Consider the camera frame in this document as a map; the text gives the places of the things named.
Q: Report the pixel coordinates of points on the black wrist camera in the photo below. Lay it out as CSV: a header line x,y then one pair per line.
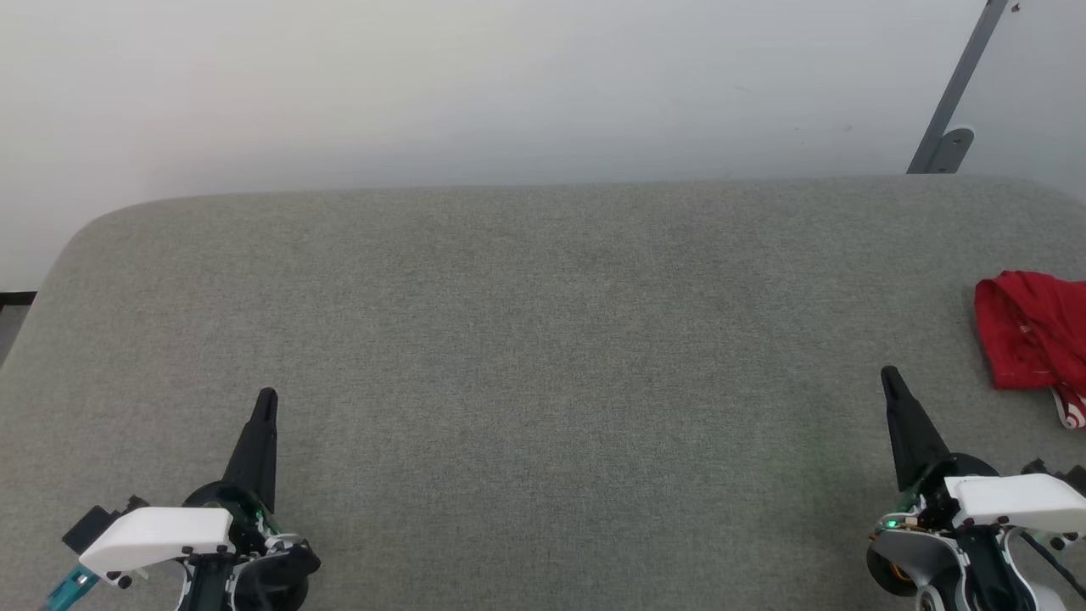
x,y
1076,479
85,530

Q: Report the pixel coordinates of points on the grey fabric sofa cushion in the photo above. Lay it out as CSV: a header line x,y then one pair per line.
x,y
543,382

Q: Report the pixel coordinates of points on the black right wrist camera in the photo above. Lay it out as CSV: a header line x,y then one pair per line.
x,y
1076,479

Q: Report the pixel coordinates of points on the grey metal wall bar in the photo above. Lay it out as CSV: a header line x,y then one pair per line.
x,y
959,85

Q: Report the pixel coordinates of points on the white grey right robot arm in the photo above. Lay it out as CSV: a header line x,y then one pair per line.
x,y
942,577

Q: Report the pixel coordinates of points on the black skirting strip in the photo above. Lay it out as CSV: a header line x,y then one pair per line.
x,y
17,299

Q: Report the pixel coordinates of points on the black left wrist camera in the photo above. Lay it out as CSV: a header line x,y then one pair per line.
x,y
85,530

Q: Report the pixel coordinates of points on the teal left camera connector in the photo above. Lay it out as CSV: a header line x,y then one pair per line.
x,y
72,585

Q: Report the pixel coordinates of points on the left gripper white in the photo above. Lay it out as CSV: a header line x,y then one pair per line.
x,y
157,535

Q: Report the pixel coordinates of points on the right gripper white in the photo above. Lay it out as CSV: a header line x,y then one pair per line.
x,y
1018,501

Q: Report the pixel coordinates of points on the red and white jersey shirt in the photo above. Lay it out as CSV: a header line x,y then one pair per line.
x,y
1031,331

